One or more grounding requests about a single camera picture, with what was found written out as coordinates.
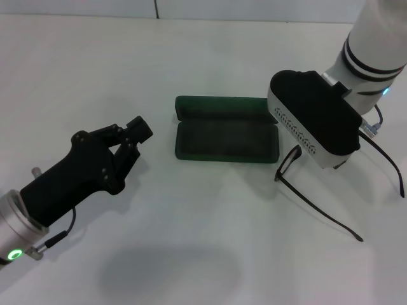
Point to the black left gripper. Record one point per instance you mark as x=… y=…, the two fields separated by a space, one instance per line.
x=70 y=178

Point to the green glasses case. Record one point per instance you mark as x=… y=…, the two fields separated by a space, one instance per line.
x=222 y=143

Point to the black glasses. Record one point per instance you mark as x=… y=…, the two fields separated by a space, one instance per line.
x=358 y=238

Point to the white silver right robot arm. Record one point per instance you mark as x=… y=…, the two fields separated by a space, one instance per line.
x=375 y=38

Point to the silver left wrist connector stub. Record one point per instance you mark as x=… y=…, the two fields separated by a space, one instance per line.
x=36 y=173

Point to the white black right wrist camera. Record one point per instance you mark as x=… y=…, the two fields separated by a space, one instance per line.
x=311 y=105

